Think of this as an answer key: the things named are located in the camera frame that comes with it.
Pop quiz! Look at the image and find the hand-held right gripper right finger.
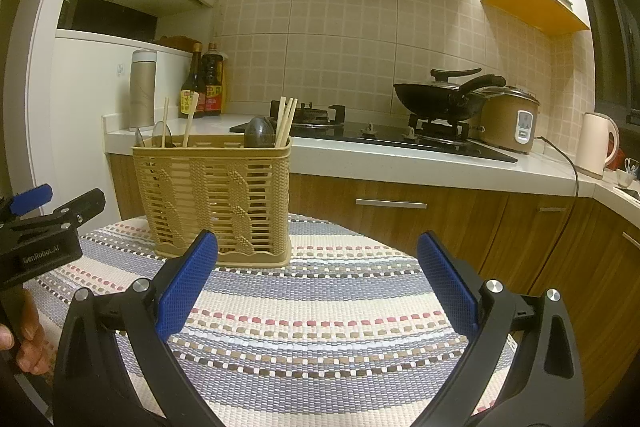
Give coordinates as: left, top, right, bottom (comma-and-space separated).
416, 231, 586, 427

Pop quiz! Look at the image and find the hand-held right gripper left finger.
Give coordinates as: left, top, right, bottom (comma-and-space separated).
52, 229, 226, 427

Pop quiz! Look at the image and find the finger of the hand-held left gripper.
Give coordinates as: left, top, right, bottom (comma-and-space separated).
0, 184, 54, 220
29, 188, 107, 238

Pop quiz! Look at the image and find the beige plastic utensil basket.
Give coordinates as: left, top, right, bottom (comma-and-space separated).
131, 134, 293, 269

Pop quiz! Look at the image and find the black plastic spoon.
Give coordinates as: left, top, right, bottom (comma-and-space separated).
244, 116, 277, 148

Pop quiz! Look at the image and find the person's left hand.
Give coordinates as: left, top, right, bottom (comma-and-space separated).
0, 288, 52, 376

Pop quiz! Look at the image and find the silver thermos flask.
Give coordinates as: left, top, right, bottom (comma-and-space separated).
129, 49, 158, 131

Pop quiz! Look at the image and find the striped woven placemat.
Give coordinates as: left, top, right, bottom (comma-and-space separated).
22, 212, 518, 427

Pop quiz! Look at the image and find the dark sauce bottle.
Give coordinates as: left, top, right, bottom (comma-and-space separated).
179, 43, 206, 118
202, 43, 224, 116

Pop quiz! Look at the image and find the beige rice cooker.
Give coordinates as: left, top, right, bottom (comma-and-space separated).
470, 84, 542, 155

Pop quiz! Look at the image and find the black gas stove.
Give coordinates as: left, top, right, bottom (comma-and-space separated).
230, 102, 519, 164

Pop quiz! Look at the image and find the black wok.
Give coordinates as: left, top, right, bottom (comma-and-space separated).
393, 74, 507, 124

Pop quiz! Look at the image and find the brown box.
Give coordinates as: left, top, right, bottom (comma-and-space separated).
152, 35, 195, 54

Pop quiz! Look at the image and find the yellow oil bottle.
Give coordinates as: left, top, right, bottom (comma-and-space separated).
220, 54, 231, 112

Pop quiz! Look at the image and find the cream electric kettle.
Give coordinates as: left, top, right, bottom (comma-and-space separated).
575, 112, 622, 180

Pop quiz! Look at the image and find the white cup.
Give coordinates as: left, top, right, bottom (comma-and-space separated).
616, 158, 640, 188

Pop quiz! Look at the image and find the black wok lid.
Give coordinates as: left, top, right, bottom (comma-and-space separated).
430, 67, 483, 94

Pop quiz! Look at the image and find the dark window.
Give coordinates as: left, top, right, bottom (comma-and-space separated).
575, 0, 640, 128

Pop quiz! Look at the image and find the black power cable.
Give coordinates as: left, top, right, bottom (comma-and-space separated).
535, 136, 580, 198

